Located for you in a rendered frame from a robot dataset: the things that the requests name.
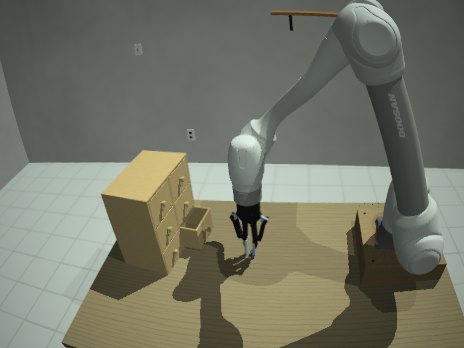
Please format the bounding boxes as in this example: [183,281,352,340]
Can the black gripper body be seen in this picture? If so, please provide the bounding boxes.
[236,202,262,224]

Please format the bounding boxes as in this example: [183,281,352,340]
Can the tan wooden chest of drawers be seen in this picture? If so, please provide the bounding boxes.
[101,150,195,275]

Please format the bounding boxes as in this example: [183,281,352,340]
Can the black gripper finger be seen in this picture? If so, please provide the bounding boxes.
[249,215,269,255]
[230,212,249,254]

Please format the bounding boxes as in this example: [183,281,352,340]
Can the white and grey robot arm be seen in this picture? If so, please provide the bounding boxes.
[228,0,444,275]

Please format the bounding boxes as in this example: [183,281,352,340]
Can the tan wooden drawer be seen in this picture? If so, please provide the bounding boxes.
[174,183,194,225]
[162,230,183,272]
[179,206,213,250]
[169,157,189,201]
[155,206,178,251]
[148,179,173,227]

